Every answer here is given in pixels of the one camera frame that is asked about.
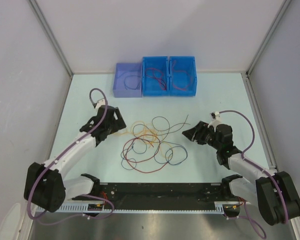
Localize right aluminium table rail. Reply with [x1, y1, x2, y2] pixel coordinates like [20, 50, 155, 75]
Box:
[241, 72, 280, 171]

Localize blue bin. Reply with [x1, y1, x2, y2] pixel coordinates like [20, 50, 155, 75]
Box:
[141, 56, 170, 97]
[169, 56, 198, 97]

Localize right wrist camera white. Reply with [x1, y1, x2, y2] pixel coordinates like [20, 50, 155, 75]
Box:
[208, 111, 222, 129]

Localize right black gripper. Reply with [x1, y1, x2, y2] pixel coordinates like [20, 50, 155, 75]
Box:
[181, 120, 222, 151]

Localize blue bin right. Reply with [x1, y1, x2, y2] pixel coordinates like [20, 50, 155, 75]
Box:
[169, 56, 198, 97]

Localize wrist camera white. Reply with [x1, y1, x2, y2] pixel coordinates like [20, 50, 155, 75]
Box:
[208, 111, 222, 129]
[93, 98, 106, 110]

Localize yellow wire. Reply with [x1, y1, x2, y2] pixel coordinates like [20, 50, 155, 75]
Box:
[112, 124, 161, 148]

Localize orange wire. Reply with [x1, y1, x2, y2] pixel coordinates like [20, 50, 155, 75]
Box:
[129, 121, 161, 151]

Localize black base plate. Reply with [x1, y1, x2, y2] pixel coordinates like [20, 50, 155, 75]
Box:
[72, 182, 243, 211]

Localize bright red wire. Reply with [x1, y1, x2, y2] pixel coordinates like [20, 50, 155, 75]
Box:
[170, 59, 194, 91]

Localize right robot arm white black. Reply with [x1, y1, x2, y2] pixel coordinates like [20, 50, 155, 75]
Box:
[182, 121, 300, 226]

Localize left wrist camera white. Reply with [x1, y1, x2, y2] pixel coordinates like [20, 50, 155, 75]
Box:
[93, 98, 106, 110]

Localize light blue wire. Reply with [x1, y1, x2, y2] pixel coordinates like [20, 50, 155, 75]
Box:
[116, 71, 143, 90]

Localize lavender plastic bin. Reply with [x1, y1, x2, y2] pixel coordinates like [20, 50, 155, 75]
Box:
[112, 62, 142, 98]

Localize blue bin middle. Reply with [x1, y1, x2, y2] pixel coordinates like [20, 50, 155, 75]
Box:
[141, 56, 170, 97]

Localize right aluminium frame post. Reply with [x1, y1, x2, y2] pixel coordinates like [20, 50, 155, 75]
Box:
[245, 0, 293, 77]

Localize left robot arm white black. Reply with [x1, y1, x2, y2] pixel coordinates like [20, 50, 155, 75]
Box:
[23, 105, 126, 213]

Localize left aluminium frame post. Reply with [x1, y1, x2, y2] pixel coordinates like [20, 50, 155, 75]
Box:
[27, 0, 74, 78]

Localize white slotted cable duct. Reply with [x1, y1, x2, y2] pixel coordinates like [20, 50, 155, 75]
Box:
[36, 201, 227, 215]

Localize aluminium frame post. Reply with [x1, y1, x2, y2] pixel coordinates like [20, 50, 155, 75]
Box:
[27, 0, 74, 78]
[245, 0, 293, 77]

